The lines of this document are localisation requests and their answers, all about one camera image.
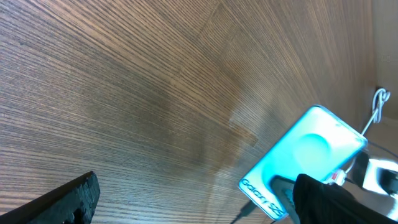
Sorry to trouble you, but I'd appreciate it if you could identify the blue Galaxy smartphone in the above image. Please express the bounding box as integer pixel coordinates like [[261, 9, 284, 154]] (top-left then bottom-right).
[[238, 105, 368, 220]]

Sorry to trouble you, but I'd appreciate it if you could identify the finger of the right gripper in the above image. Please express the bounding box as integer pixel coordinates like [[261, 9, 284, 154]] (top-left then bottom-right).
[[270, 175, 300, 224]]

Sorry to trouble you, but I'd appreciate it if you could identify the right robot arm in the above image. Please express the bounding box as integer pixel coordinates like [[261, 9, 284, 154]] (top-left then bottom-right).
[[271, 152, 397, 224]]

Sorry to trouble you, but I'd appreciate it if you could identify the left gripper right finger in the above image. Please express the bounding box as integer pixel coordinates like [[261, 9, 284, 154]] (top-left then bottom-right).
[[293, 174, 397, 224]]

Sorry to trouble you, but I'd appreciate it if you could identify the white power strip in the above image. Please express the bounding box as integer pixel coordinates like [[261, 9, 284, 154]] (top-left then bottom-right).
[[323, 169, 346, 186]]

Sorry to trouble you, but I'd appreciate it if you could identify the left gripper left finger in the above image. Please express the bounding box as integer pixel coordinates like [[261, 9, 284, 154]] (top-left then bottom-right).
[[1, 171, 100, 223]]

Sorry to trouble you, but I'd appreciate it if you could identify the white cables top right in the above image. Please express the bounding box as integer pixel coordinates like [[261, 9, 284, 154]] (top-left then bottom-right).
[[343, 88, 391, 175]]

